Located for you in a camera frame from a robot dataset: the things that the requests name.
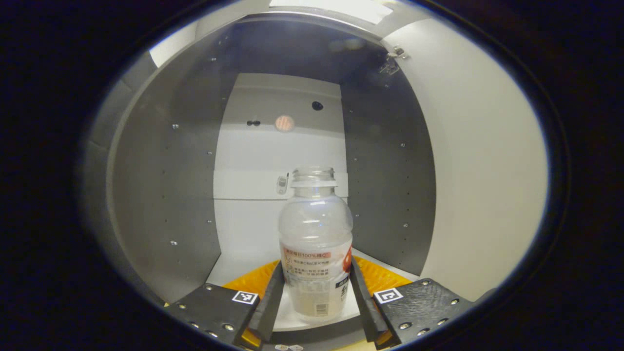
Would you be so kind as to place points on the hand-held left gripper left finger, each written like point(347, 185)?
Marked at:
point(214, 307)

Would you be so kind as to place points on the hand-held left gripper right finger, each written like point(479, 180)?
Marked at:
point(419, 304)

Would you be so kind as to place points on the dark grey cabinet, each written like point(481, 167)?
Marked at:
point(165, 195)

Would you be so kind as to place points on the clear plastic bottle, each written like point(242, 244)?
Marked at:
point(316, 234)

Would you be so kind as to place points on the white cabinet shelf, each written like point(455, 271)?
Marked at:
point(243, 268)

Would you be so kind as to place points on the metal door hinge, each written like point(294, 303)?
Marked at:
point(392, 61)

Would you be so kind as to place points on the ceiling light panel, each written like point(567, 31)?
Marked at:
point(331, 9)

